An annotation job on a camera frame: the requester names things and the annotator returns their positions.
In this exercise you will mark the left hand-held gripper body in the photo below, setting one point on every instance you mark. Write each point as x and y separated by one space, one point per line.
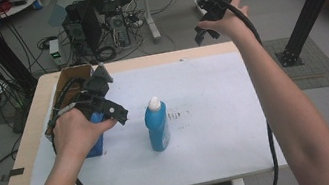
99 98

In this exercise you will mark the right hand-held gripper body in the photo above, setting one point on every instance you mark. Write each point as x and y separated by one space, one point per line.
212 11

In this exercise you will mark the person's right hand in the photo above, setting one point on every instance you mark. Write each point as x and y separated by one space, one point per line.
231 20

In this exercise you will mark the person's left hand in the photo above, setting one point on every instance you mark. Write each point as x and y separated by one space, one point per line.
74 133

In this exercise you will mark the black computer tower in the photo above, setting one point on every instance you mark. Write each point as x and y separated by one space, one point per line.
75 36

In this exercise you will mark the white device with green light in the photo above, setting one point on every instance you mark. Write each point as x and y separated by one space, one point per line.
56 51

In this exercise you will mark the grey computer tower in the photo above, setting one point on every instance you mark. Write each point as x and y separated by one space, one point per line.
118 29

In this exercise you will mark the blue box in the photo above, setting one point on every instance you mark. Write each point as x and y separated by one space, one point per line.
97 148

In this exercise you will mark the white-legged wooden desk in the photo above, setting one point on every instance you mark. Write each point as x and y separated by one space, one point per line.
148 7

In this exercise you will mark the blue bottle with white cap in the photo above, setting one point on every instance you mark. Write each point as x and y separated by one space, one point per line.
157 127

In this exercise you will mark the white table sheet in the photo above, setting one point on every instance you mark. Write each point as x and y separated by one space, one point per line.
211 138

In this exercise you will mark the grey floor mat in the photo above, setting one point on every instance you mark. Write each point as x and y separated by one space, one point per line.
317 70

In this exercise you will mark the black tape strip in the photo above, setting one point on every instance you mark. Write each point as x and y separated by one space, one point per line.
17 171

